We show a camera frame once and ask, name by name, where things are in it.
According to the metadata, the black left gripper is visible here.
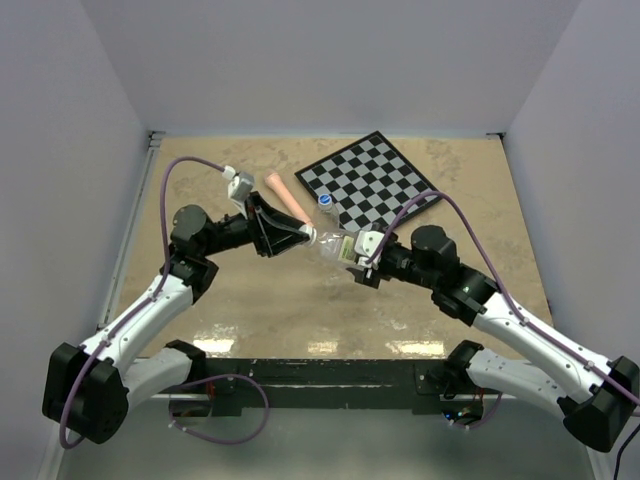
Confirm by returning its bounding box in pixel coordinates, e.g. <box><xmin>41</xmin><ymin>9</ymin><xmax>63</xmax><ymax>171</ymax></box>
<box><xmin>202</xmin><ymin>192</ymin><xmax>310</xmax><ymax>257</ymax></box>

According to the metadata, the clear plastic bottle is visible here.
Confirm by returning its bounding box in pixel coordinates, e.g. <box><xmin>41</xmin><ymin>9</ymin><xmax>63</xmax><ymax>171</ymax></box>
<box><xmin>312</xmin><ymin>228</ymin><xmax>358</xmax><ymax>268</ymax></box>
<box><xmin>312</xmin><ymin>200</ymin><xmax>341</xmax><ymax>235</ymax></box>

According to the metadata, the blue white bottle cap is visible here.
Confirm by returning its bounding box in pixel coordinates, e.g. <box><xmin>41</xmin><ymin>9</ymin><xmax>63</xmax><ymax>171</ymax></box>
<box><xmin>317</xmin><ymin>194</ymin><xmax>333</xmax><ymax>208</ymax></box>

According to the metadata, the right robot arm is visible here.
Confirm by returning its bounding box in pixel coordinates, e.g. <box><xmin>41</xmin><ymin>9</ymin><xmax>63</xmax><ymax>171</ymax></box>
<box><xmin>354</xmin><ymin>225</ymin><xmax>639</xmax><ymax>453</ymax></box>

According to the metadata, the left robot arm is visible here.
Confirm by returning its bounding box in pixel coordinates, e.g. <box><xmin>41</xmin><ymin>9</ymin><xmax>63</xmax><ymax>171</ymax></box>
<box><xmin>42</xmin><ymin>192</ymin><xmax>316</xmax><ymax>449</ymax></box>

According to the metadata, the black white checkerboard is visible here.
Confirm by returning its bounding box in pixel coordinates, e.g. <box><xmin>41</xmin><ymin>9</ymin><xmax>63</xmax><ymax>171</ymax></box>
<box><xmin>295</xmin><ymin>131</ymin><xmax>440</xmax><ymax>232</ymax></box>

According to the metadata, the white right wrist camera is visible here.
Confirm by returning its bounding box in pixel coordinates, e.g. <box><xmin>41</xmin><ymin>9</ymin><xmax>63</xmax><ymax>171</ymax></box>
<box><xmin>354</xmin><ymin>230</ymin><xmax>385</xmax><ymax>269</ymax></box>

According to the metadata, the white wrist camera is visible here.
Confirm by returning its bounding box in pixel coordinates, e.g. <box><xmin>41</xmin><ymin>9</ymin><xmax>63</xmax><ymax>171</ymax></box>
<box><xmin>354</xmin><ymin>230</ymin><xmax>385</xmax><ymax>269</ymax></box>
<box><xmin>222</xmin><ymin>165</ymin><xmax>255</xmax><ymax>203</ymax></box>

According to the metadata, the pink cylindrical handle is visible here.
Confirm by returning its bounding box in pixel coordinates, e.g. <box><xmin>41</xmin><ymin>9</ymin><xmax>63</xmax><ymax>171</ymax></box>
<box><xmin>264</xmin><ymin>171</ymin><xmax>312</xmax><ymax>226</ymax></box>

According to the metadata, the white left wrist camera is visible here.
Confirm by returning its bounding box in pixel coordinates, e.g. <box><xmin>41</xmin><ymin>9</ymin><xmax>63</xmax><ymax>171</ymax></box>
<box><xmin>222</xmin><ymin>165</ymin><xmax>255</xmax><ymax>203</ymax></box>

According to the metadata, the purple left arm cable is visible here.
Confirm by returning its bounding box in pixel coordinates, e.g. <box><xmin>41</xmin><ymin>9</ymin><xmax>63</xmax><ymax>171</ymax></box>
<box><xmin>58</xmin><ymin>156</ymin><xmax>271</xmax><ymax>449</ymax></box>

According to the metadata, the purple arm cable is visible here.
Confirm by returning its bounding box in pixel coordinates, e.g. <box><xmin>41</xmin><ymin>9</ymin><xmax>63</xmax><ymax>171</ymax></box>
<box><xmin>58</xmin><ymin>156</ymin><xmax>271</xmax><ymax>449</ymax></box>
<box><xmin>364</xmin><ymin>190</ymin><xmax>640</xmax><ymax>431</ymax></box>

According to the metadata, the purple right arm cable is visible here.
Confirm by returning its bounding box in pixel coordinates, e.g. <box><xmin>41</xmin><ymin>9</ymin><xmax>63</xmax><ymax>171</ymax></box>
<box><xmin>364</xmin><ymin>190</ymin><xmax>640</xmax><ymax>431</ymax></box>

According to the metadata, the aluminium frame rail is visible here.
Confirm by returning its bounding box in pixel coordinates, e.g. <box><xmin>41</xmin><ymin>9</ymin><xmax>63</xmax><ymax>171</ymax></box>
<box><xmin>37</xmin><ymin>130</ymin><xmax>166</xmax><ymax>480</ymax></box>

